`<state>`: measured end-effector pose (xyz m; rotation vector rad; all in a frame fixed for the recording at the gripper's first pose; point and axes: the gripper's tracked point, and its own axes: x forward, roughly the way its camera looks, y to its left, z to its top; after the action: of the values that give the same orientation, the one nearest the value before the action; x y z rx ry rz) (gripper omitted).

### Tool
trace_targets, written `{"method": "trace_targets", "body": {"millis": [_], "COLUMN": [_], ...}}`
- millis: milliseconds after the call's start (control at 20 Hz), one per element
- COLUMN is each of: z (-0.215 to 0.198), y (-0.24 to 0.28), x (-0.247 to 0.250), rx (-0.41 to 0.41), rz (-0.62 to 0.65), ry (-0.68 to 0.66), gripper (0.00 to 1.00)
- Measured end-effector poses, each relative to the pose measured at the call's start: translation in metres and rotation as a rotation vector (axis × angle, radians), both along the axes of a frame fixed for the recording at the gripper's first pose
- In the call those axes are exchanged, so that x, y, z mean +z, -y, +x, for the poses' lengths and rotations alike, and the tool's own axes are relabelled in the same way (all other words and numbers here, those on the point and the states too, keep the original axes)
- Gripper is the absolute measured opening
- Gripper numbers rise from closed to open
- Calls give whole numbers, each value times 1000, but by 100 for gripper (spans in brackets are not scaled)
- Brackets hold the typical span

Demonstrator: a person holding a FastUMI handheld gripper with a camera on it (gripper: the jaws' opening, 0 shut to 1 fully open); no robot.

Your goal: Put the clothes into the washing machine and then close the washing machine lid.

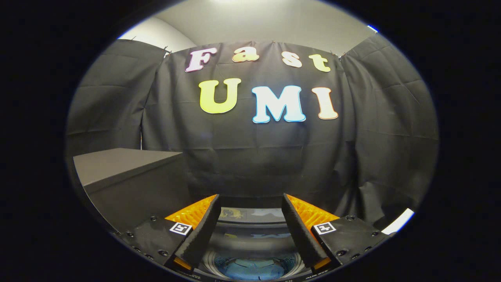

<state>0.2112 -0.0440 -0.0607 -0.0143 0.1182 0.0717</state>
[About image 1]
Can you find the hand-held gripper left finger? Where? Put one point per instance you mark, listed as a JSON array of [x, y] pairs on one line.
[[201, 231]]

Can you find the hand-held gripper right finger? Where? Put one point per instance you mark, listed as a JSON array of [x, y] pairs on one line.
[[299, 231]]

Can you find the grey washing machine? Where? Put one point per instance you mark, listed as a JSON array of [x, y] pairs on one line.
[[258, 202]]

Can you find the light blue polo shirt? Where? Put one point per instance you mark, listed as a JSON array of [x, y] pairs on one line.
[[250, 270]]

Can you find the black backdrop cloth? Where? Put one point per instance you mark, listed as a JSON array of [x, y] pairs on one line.
[[254, 156]]

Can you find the white board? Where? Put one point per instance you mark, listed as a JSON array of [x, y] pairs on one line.
[[399, 221]]

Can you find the ceiling light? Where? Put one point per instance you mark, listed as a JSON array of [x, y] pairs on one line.
[[372, 28]]

